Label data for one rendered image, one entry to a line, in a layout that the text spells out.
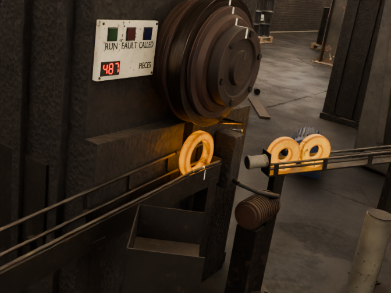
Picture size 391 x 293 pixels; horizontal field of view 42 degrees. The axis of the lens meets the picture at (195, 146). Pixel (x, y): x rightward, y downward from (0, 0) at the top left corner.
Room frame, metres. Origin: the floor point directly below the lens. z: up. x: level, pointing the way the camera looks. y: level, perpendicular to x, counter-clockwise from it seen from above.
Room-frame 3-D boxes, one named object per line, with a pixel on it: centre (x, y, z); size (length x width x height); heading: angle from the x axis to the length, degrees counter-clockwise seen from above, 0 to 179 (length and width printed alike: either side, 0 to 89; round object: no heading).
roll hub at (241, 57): (1.78, -0.10, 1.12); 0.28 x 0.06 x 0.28; 147
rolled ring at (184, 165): (1.83, -0.01, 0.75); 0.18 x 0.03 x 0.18; 146
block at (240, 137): (2.03, -0.13, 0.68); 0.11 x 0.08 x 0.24; 57
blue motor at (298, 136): (3.94, -0.90, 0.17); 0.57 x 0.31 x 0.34; 167
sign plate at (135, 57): (1.60, 0.26, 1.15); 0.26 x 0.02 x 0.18; 147
